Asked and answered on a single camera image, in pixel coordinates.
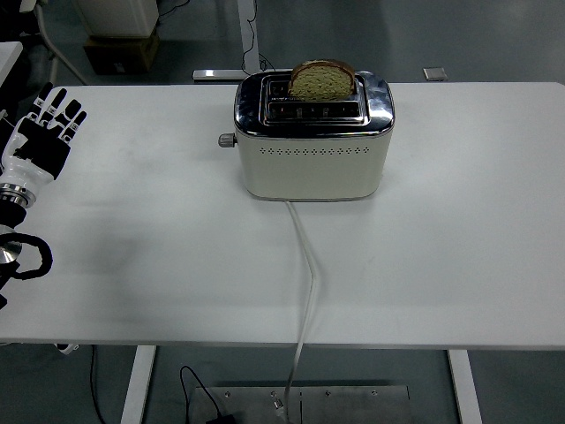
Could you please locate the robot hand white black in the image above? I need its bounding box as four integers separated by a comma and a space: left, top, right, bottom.
0, 82, 88, 192

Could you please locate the cream toaster with chrome top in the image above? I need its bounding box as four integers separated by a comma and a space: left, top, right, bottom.
217, 70, 396, 203

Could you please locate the person's leg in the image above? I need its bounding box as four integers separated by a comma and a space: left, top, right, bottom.
24, 42, 58, 86

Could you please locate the white side table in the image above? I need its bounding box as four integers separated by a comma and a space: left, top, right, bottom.
0, 41, 24, 87

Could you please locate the brown cardboard box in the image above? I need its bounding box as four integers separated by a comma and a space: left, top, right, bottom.
82, 29, 161, 76

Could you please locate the white cabinet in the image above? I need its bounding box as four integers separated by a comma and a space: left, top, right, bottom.
72, 0, 160, 39

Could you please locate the white desk leg with foot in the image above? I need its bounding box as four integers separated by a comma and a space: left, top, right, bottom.
192, 0, 275, 83

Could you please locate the white table leg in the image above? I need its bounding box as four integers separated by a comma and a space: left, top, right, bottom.
446, 349, 485, 424
119, 344, 158, 424

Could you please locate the brown bread slice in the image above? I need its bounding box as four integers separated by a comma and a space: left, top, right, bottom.
287, 58, 357, 102

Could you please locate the grey metal plate with screws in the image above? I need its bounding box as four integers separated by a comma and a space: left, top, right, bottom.
193, 384, 411, 424

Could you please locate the white tube chair frame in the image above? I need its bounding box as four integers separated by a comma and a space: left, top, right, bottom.
34, 4, 89, 86

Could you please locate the thin black hanging cable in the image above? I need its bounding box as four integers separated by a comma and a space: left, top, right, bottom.
90, 344, 107, 424

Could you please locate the white power cord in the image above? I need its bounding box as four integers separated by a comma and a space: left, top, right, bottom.
272, 201, 320, 424

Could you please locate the black cable with adapter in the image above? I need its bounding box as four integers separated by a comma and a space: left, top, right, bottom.
178, 365, 237, 424

